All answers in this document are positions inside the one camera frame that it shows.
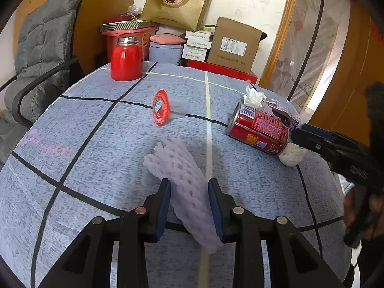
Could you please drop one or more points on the pink cushion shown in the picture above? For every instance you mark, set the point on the pink cushion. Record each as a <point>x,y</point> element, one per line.
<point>166,39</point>

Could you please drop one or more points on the translucent printed door curtain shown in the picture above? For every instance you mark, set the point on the translucent printed door curtain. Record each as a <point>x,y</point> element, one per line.
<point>303,51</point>

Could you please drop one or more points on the wooden door frame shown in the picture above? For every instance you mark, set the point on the wooden door frame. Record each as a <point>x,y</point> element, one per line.
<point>279,36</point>

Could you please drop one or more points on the white foam net sleeve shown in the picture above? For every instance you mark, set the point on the white foam net sleeve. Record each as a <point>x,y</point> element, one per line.
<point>186,180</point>

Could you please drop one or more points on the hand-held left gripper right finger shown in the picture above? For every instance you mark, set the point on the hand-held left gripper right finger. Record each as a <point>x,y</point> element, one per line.
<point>216,210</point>

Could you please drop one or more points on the clear plastic wrap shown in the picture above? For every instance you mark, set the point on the clear plastic wrap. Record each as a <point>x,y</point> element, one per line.
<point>134,12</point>

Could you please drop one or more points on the red thermos flask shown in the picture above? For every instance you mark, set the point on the red thermos flask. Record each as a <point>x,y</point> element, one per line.
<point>126,61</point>

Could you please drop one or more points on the panelled wooden door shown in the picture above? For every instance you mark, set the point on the panelled wooden door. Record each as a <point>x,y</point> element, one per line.
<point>357,66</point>

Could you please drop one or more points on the red lidded jelly cup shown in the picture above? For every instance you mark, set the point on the red lidded jelly cup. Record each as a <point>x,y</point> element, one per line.
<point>162,108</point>

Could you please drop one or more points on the person's right hand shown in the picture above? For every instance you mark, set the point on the person's right hand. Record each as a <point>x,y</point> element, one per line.
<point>351,207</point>

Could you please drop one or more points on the striped tray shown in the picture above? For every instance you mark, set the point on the striped tray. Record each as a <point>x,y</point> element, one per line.
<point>129,26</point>

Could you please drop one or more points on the grey cushioned chair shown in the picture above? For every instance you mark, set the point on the grey cushioned chair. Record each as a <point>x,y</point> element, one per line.
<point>45,36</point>

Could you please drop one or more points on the plain wooden door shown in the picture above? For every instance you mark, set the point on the plain wooden door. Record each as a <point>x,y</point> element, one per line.
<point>90,27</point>

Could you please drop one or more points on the red flat box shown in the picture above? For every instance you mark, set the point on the red flat box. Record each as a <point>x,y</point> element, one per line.
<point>228,72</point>

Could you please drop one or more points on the purple drink carton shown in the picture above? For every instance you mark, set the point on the purple drink carton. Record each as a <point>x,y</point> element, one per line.
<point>285,115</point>

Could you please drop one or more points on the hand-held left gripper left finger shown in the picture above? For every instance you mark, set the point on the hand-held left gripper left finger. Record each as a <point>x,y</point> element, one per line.
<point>162,213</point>

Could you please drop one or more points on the black chair frame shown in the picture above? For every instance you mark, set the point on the black chair frame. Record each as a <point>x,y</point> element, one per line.
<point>19,102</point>

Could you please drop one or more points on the red drink can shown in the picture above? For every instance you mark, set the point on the red drink can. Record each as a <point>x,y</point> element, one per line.
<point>261,129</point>

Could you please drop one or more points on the red paper door decoration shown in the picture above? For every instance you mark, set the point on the red paper door decoration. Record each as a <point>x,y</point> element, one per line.
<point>377,31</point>

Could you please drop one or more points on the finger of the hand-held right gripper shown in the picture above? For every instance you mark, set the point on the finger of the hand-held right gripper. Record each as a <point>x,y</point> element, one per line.
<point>321,133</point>
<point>315,147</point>

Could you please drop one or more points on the red plastic bucket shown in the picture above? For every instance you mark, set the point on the red plastic bucket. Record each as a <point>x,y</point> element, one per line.
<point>147,43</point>

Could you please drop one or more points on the blue checked tablecloth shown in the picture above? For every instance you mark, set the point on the blue checked tablecloth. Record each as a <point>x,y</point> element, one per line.
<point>90,156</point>

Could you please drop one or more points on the light blue bucket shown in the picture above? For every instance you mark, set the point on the light blue bucket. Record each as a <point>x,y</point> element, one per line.
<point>165,54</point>

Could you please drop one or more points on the gold paper gift bag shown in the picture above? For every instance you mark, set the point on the gold paper gift bag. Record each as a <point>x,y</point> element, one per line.
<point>180,3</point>

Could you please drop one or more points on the brown cardboard box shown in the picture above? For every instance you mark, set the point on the brown cardboard box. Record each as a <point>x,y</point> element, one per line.
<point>234,45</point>

